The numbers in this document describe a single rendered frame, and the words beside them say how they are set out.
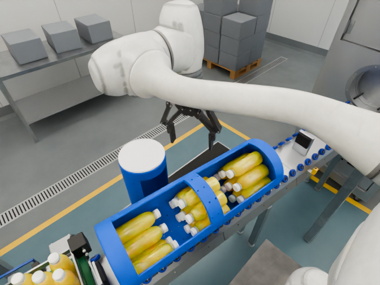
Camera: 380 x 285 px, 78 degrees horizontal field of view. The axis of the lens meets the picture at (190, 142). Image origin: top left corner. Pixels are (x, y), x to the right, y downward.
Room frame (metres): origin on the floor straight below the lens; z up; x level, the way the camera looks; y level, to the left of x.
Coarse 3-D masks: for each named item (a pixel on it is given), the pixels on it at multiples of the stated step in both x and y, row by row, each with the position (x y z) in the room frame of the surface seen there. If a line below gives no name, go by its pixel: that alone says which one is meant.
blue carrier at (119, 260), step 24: (240, 144) 0.89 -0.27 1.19; (264, 144) 0.84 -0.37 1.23; (216, 168) 0.84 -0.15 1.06; (168, 192) 0.66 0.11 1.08; (264, 192) 0.65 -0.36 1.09; (120, 216) 0.46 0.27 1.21; (168, 216) 0.59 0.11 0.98; (216, 216) 0.49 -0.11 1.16; (120, 240) 0.36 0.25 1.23; (192, 240) 0.41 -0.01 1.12; (120, 264) 0.29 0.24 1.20
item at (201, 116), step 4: (192, 108) 0.57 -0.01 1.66; (192, 112) 0.56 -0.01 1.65; (200, 112) 0.58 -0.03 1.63; (196, 116) 0.56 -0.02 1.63; (200, 116) 0.56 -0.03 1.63; (204, 116) 0.57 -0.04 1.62; (200, 120) 0.56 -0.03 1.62; (204, 120) 0.55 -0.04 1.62; (208, 120) 0.57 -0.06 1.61; (204, 124) 0.55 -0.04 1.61; (208, 124) 0.55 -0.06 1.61; (212, 124) 0.56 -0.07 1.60; (208, 128) 0.55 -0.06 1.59; (212, 128) 0.55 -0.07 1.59; (212, 132) 0.54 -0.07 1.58
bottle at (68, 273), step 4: (64, 272) 0.30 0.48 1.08; (68, 272) 0.31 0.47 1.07; (72, 272) 0.32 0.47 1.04; (64, 276) 0.29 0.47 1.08; (68, 276) 0.29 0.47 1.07; (72, 276) 0.30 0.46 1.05; (76, 276) 0.31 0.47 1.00; (60, 280) 0.27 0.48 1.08; (64, 280) 0.28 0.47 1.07; (68, 280) 0.28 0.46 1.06; (72, 280) 0.29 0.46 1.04; (76, 280) 0.30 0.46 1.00; (56, 284) 0.26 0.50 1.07; (60, 284) 0.26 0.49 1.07; (64, 284) 0.27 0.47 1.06; (68, 284) 0.27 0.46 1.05; (72, 284) 0.28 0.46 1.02; (76, 284) 0.28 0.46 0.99; (80, 284) 0.29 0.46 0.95
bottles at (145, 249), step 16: (224, 192) 0.72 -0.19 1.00; (240, 192) 0.69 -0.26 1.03; (224, 208) 0.57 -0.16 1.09; (160, 224) 0.53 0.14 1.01; (192, 224) 0.52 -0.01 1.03; (208, 224) 0.49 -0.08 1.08; (144, 240) 0.42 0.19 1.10; (160, 240) 0.45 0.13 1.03; (144, 256) 0.36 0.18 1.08; (160, 256) 0.36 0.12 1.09
